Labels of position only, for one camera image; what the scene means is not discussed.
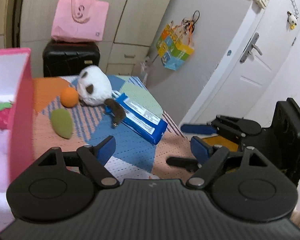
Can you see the pink storage box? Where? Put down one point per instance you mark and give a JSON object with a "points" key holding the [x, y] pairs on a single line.
{"points": [[16, 151]]}

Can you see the colourful paper gift bag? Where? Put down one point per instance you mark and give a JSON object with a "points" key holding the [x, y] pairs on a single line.
{"points": [[175, 45]]}

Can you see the white panda plush toy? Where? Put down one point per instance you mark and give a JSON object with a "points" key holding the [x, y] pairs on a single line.
{"points": [[94, 89]]}

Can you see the beige wardrobe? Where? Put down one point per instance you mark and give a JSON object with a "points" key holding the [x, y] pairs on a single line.
{"points": [[122, 29]]}

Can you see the pink tote bag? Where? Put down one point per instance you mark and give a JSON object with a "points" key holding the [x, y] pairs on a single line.
{"points": [[79, 21]]}

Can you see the red strawberry plush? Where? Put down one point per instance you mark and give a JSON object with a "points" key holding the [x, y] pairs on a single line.
{"points": [[5, 108]]}

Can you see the black suitcase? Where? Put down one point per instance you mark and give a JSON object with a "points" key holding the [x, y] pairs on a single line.
{"points": [[68, 59]]}

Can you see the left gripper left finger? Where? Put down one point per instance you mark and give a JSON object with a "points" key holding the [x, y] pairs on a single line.
{"points": [[93, 160]]}

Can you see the blue wet wipes pack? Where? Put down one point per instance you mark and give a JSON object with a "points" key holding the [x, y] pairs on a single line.
{"points": [[136, 117]]}

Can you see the patchwork bed cover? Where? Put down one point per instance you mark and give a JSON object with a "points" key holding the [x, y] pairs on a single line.
{"points": [[134, 157]]}

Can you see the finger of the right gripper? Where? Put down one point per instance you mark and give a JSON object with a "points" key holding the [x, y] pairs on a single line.
{"points": [[198, 129], [189, 164]]}

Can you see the silver door handle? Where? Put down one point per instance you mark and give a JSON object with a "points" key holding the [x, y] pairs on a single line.
{"points": [[249, 48]]}

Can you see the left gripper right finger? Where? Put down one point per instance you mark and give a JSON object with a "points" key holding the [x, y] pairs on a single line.
{"points": [[211, 159]]}

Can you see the white door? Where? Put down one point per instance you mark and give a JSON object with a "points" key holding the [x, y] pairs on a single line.
{"points": [[235, 88]]}

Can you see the orange plush ball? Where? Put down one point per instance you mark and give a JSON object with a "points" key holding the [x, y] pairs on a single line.
{"points": [[69, 97]]}

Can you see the green plush leaf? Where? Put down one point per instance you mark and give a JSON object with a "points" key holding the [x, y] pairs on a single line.
{"points": [[61, 122]]}

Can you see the small duck plush hanger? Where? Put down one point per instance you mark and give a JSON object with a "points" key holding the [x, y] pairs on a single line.
{"points": [[292, 20]]}

